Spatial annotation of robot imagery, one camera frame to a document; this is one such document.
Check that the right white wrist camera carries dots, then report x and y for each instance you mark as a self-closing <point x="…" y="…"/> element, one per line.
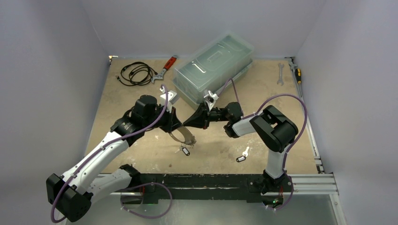
<point x="210" y="99"/>

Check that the silver open-end spanner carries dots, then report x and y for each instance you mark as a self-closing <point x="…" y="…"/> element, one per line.
<point x="280" y="78"/>

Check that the silver key with black tag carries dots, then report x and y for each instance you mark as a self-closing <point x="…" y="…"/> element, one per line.
<point x="243" y="156"/>

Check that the yellow black screwdriver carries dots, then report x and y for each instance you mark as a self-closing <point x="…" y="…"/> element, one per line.
<point x="298" y="79"/>

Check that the clear plastic storage box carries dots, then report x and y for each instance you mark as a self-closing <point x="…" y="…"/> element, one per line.
<point x="208" y="69"/>

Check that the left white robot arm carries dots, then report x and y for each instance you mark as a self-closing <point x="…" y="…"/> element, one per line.
<point x="73" y="192"/>

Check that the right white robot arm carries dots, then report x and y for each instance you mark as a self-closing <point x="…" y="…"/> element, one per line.
<point x="273" y="127"/>

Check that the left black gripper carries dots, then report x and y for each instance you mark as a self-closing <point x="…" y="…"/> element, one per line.
<point x="172" y="122"/>

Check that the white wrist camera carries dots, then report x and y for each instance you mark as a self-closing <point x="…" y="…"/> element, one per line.
<point x="168" y="98"/>
<point x="210" y="99"/>

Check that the red handled adjustable wrench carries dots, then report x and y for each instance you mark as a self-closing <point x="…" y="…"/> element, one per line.
<point x="166" y="67"/>

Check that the white oval keyring holder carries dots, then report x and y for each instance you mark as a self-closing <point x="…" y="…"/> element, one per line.
<point x="189" y="139"/>

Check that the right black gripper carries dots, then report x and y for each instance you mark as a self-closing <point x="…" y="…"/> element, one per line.
<point x="206" y="114"/>

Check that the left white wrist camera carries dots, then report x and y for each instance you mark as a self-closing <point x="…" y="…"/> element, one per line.
<point x="168" y="98"/>

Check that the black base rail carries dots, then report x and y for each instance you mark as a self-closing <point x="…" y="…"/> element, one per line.
<point x="228" y="187"/>

